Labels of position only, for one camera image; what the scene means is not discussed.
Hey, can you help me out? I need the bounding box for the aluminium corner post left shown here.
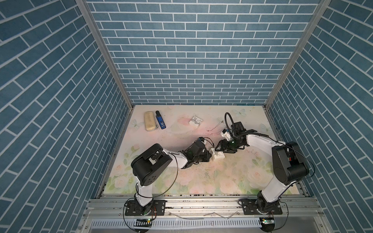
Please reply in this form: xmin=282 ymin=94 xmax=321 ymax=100
xmin=76 ymin=0 xmax=133 ymax=111

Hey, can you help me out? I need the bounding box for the aluminium corner post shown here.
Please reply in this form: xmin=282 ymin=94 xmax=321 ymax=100
xmin=264 ymin=0 xmax=331 ymax=110
xmin=76 ymin=0 xmax=133 ymax=111

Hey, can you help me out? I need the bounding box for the aluminium corner post right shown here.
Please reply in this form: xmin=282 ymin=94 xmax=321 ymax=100
xmin=264 ymin=0 xmax=331 ymax=110

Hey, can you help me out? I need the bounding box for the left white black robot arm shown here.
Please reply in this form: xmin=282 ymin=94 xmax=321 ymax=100
xmin=131 ymin=137 xmax=212 ymax=207

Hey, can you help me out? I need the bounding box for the aluminium front rail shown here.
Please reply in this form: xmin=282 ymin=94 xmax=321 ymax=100
xmin=77 ymin=195 xmax=332 ymax=233

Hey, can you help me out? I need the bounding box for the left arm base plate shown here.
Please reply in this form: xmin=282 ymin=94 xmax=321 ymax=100
xmin=124 ymin=199 xmax=167 ymax=216

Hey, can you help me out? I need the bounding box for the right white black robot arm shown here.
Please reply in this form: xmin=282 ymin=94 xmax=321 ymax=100
xmin=213 ymin=122 xmax=309 ymax=205

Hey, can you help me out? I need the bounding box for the beige zippered pencil case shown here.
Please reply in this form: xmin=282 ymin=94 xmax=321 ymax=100
xmin=144 ymin=111 xmax=157 ymax=132

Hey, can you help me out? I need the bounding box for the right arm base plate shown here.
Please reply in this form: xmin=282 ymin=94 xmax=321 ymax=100
xmin=238 ymin=198 xmax=283 ymax=215

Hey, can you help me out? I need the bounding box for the white jewelry box base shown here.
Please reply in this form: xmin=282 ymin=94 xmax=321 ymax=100
xmin=209 ymin=148 xmax=225 ymax=161

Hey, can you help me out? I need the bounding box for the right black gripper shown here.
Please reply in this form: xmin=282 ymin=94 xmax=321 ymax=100
xmin=214 ymin=138 xmax=242 ymax=153

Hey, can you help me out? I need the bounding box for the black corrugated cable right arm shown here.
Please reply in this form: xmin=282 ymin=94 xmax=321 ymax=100
xmin=224 ymin=112 xmax=237 ymax=136

